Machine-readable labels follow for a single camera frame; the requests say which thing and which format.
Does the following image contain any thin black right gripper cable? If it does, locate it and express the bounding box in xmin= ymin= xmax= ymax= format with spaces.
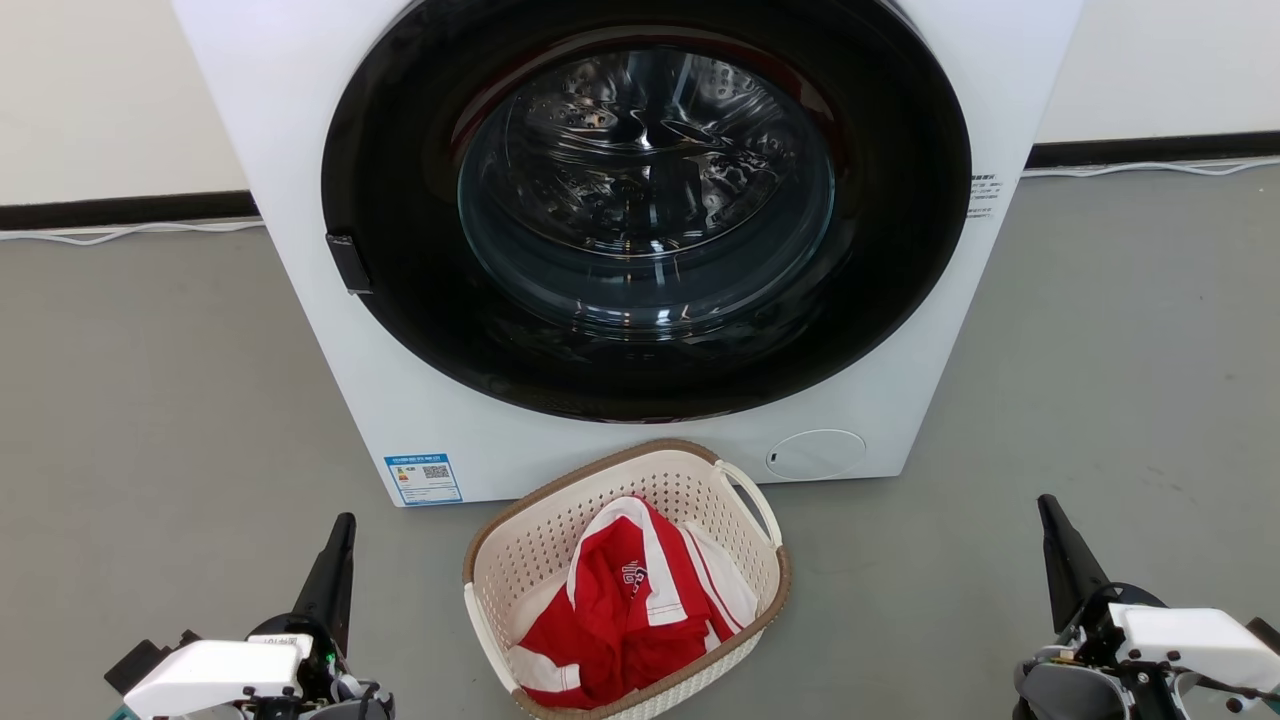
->
xmin=1060 ymin=580 xmax=1166 ymax=646

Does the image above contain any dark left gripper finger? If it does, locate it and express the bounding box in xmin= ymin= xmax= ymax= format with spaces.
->
xmin=289 ymin=512 xmax=358 ymax=656

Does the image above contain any black round washing machine door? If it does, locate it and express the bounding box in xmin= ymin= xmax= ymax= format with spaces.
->
xmin=321 ymin=0 xmax=973 ymax=424

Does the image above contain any white perforated laundry basket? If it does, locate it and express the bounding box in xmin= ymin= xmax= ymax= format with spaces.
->
xmin=462 ymin=438 xmax=792 ymax=720

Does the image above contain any white floor cable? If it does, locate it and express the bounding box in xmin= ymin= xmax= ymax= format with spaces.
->
xmin=1020 ymin=156 xmax=1280 ymax=180
xmin=0 ymin=220 xmax=267 ymax=247

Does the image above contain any blue energy label sticker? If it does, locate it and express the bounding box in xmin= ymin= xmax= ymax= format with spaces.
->
xmin=384 ymin=454 xmax=464 ymax=506

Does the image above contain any black door handle latch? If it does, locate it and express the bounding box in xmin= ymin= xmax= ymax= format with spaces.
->
xmin=326 ymin=234 xmax=374 ymax=296

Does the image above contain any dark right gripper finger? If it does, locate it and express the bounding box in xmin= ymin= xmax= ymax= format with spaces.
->
xmin=1036 ymin=494 xmax=1113 ymax=635

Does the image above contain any steel washing drum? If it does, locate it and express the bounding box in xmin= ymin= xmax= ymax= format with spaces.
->
xmin=458 ymin=45 xmax=836 ymax=336

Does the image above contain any red and white sports garment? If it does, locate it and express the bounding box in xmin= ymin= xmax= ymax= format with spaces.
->
xmin=507 ymin=495 xmax=759 ymax=711

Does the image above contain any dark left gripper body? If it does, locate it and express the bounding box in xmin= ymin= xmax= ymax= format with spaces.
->
xmin=235 ymin=615 xmax=396 ymax=720

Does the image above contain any round white filter cover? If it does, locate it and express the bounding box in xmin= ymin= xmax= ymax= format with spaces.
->
xmin=766 ymin=429 xmax=868 ymax=481

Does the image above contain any white front-load washing machine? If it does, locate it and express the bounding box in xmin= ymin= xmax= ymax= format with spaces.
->
xmin=170 ymin=0 xmax=1086 ymax=508

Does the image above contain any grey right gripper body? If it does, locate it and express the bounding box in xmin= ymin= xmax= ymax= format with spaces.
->
xmin=1013 ymin=598 xmax=1201 ymax=720

